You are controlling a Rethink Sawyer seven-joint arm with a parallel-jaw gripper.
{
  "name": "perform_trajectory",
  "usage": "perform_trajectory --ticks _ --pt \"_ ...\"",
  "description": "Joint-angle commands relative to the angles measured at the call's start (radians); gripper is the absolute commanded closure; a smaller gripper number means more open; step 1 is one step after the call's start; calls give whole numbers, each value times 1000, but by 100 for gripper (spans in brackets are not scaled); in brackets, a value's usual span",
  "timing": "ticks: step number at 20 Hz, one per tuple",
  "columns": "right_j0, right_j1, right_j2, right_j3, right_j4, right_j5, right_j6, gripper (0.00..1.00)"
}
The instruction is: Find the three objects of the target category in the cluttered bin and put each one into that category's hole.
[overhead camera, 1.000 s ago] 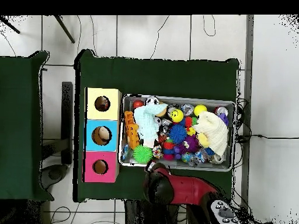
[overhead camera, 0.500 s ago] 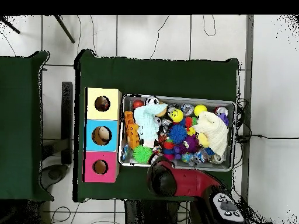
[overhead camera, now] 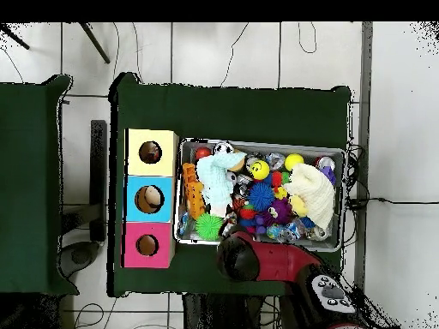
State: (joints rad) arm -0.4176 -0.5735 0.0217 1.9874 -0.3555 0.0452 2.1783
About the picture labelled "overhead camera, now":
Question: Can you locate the shallow wire mesh bin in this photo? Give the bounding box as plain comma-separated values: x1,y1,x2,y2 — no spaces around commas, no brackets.
172,137,347,254

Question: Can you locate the green spiky rubber ball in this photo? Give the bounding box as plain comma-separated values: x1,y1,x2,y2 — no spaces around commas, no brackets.
194,213,225,241

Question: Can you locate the plain yellow ball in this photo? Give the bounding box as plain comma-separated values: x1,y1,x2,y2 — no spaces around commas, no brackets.
284,153,305,171

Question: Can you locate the wooden box with three holes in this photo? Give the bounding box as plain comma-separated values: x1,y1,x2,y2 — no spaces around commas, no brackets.
121,128,180,269

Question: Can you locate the black tripod leg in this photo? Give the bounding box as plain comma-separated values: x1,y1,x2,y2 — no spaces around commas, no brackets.
77,21,111,65
0,23,31,51

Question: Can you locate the orange plastic toy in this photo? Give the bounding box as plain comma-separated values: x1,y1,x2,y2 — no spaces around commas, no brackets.
181,162,207,220

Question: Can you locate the colourful dotted cloth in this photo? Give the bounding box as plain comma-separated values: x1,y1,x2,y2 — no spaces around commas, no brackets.
140,142,161,164

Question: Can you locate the yellow smiley face ball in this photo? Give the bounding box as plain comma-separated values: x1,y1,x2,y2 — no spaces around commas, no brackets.
249,159,271,182

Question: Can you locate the blue spiky rubber ball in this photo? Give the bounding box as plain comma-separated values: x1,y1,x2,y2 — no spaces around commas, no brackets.
247,182,276,212

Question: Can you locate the light blue muslin cloth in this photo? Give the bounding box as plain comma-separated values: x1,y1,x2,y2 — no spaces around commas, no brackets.
195,150,247,217

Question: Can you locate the dark green table cloth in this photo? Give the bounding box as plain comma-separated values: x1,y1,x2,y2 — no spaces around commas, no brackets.
0,75,80,296
107,72,352,304

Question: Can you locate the cream muslin cloth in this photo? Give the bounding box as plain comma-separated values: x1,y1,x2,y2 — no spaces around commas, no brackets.
283,162,336,230

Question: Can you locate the purple monster toy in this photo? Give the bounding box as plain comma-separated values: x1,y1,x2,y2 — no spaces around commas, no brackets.
255,197,293,229

